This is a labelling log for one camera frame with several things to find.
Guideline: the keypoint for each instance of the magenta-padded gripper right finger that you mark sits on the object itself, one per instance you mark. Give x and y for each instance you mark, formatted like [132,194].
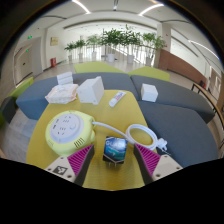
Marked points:
[150,160]

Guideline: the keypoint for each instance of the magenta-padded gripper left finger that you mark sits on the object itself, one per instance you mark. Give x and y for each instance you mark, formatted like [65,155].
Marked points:
[80,161]

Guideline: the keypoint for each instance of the charger block with blue print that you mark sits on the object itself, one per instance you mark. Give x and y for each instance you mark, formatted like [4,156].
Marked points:
[115,150]

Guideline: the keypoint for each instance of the round yellow power strip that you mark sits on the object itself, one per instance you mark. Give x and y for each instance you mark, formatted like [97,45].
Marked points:
[68,131]

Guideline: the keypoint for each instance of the wide grey bench seat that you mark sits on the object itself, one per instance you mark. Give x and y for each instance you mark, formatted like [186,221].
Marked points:
[180,133]

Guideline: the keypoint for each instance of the small white cube box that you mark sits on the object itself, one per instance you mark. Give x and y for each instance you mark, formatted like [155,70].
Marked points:
[149,92]

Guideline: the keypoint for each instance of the small white tube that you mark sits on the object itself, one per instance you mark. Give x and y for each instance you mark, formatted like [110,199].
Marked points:
[117,99]

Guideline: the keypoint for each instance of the short grey bench seat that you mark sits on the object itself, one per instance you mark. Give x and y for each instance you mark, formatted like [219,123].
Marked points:
[180,96]

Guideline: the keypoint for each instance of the white tissue pack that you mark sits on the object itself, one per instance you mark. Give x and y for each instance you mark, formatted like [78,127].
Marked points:
[61,93]

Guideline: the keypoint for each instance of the tall white box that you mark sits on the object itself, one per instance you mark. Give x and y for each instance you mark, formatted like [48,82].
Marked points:
[90,90]

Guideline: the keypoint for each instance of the long grey bench seat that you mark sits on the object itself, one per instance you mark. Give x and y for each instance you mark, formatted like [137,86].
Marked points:
[31,100]

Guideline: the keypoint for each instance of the small green seat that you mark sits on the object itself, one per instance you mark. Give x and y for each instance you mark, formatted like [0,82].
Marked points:
[148,73]

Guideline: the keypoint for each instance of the dark grey cube seat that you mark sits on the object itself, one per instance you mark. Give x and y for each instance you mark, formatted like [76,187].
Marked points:
[7,109]

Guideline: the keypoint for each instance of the long green bench seat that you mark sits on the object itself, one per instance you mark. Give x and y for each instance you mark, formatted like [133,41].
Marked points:
[21,88]

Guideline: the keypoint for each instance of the flat green seat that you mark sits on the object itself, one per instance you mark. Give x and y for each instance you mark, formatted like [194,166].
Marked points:
[96,67]

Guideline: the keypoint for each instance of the red fire extinguisher box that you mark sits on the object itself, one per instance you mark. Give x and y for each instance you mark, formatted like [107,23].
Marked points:
[53,62]

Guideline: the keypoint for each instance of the row of potted plants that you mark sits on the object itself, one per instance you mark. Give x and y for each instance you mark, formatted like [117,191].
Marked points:
[115,40]

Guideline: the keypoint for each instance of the green exit sign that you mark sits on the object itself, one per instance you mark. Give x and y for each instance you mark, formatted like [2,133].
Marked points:
[30,37]

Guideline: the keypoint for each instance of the ceiling strip lights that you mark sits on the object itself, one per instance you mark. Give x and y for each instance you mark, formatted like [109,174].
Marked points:
[81,6]

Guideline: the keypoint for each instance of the wooden bench with black frame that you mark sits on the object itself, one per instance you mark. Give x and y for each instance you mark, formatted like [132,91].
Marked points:
[206,96]

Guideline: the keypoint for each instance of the framed wall picture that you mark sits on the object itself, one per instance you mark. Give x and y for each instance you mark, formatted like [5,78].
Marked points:
[54,41]

